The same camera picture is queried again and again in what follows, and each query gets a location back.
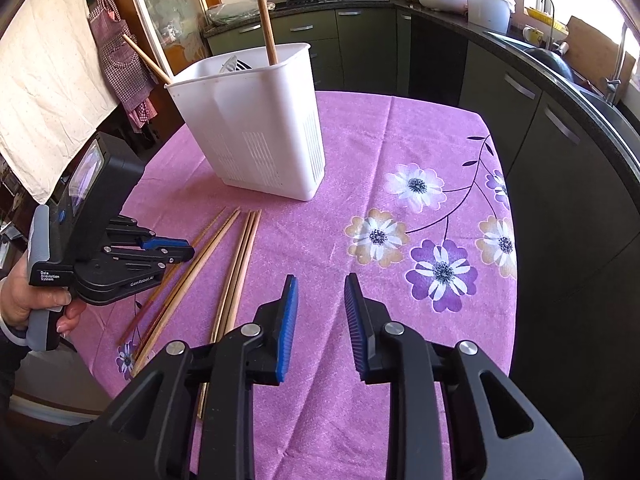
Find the white hanging cloth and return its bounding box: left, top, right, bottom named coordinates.
left=1, top=0, right=118, bottom=204

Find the wooden cutting board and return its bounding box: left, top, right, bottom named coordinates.
left=564, top=15, right=637, bottom=102

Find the small steel faucet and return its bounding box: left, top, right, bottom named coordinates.
left=540, top=0, right=555, bottom=50

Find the steel sink faucet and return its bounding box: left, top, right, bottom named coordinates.
left=605, top=23, right=628, bottom=105

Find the person's left hand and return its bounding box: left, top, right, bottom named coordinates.
left=1, top=254, right=87, bottom=335

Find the glass sliding door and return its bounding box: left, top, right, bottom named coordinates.
left=132, top=0, right=208, bottom=76

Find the white plastic bucket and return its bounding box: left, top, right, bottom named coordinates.
left=468, top=0, right=516, bottom=35

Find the purple floral tablecloth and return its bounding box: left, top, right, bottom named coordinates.
left=74, top=90, right=518, bottom=480

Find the purple checked apron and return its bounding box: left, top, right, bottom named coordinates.
left=89, top=0, right=157, bottom=132

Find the black plastic fork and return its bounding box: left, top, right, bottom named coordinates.
left=219, top=54, right=252, bottom=74

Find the white plastic utensil holder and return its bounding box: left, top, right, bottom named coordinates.
left=166, top=42, right=326, bottom=202

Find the stainless steel sink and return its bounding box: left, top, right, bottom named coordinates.
left=487, top=32, right=639, bottom=141

